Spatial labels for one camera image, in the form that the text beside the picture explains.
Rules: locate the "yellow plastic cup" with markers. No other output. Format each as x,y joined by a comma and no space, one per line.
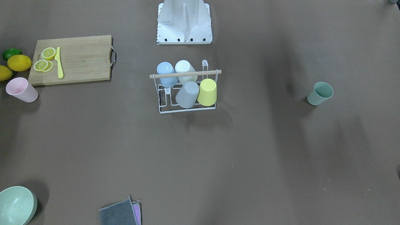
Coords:
207,92

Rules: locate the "lemon slice front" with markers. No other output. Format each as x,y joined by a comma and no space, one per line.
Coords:
41,65

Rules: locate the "lemon slice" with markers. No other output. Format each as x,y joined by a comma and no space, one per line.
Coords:
48,53
41,65
49,66

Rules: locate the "yellow lemon upper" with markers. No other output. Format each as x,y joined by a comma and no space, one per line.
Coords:
19,63

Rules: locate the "yellow lemon lower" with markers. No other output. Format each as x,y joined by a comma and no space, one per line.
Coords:
5,73

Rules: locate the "lemon slice back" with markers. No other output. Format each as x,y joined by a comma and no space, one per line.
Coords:
49,66

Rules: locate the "yellow lemon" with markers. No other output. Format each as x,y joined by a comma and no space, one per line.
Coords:
19,63
5,73

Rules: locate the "grey plastic cup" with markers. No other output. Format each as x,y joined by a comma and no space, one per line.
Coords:
187,95

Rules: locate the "green plastic cup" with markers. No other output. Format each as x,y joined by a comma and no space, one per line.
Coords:
321,92

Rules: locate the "white plastic cup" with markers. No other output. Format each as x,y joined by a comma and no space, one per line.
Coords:
183,66

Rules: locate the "white wire cup rack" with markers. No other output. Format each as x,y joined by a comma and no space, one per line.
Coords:
180,88

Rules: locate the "purple cloth under grey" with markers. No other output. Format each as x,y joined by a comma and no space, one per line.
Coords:
137,211

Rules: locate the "grey folded cloth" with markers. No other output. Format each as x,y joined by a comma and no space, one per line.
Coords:
120,213

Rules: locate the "yellow plastic knife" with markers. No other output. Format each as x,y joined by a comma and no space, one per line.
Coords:
60,72

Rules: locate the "bamboo cutting board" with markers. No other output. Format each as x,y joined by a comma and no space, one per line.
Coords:
83,59

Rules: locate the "light green bowl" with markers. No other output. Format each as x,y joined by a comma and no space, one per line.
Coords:
17,206

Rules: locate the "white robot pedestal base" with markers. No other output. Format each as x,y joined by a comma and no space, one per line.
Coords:
183,22

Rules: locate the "green lime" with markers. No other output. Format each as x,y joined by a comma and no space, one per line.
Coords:
10,52

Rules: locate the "lemon slice top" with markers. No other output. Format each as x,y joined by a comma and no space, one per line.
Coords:
48,53

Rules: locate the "pink plastic cup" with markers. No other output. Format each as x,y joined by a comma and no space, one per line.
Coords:
22,89

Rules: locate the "blue plastic cup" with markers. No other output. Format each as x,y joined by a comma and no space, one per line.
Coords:
167,68

